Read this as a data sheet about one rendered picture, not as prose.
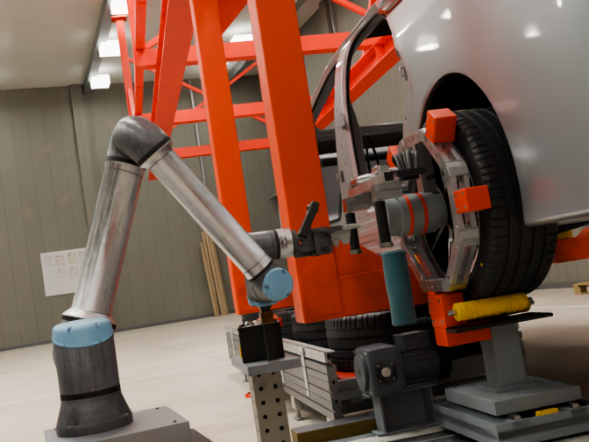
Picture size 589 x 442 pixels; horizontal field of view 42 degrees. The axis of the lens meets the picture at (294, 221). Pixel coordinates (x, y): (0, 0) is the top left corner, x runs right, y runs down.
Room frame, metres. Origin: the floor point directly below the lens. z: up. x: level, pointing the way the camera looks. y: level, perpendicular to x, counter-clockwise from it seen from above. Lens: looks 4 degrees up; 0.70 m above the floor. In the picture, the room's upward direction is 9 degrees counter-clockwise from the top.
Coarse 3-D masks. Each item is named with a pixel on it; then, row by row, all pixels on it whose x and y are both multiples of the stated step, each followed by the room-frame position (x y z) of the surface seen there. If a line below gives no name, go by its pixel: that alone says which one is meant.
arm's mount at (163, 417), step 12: (156, 408) 2.15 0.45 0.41; (168, 408) 2.13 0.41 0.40; (144, 420) 1.99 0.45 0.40; (156, 420) 1.96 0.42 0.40; (168, 420) 1.93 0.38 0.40; (180, 420) 1.91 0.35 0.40; (48, 432) 2.02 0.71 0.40; (108, 432) 1.89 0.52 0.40; (120, 432) 1.86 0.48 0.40; (132, 432) 1.84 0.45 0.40; (144, 432) 1.84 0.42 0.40; (156, 432) 1.85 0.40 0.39; (168, 432) 1.86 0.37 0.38; (180, 432) 1.87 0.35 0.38
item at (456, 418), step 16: (576, 400) 2.59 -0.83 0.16; (448, 416) 2.75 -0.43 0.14; (464, 416) 2.62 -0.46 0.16; (480, 416) 2.61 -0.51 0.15; (512, 416) 2.43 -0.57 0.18; (528, 416) 2.54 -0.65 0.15; (544, 416) 2.42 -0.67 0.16; (560, 416) 2.43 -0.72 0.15; (576, 416) 2.45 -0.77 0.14; (464, 432) 2.64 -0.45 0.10; (480, 432) 2.51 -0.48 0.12; (496, 432) 2.39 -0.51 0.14; (512, 432) 2.40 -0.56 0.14; (528, 432) 2.41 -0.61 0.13; (544, 432) 2.42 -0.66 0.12; (560, 432) 2.43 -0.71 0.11; (576, 432) 2.44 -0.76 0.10
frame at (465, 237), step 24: (408, 144) 2.65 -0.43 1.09; (432, 144) 2.45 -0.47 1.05; (456, 168) 2.37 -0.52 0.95; (408, 192) 2.86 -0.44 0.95; (456, 216) 2.37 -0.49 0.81; (408, 240) 2.86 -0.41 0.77; (456, 240) 2.39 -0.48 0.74; (456, 264) 2.44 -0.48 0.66; (432, 288) 2.65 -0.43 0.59; (456, 288) 2.52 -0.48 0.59
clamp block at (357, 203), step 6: (348, 198) 2.72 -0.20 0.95; (354, 198) 2.73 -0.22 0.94; (360, 198) 2.73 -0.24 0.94; (366, 198) 2.74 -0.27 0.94; (348, 204) 2.72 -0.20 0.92; (354, 204) 2.73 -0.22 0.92; (360, 204) 2.73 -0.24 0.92; (366, 204) 2.74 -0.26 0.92; (348, 210) 2.72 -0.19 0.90; (354, 210) 2.73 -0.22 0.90; (360, 210) 2.78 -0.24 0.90
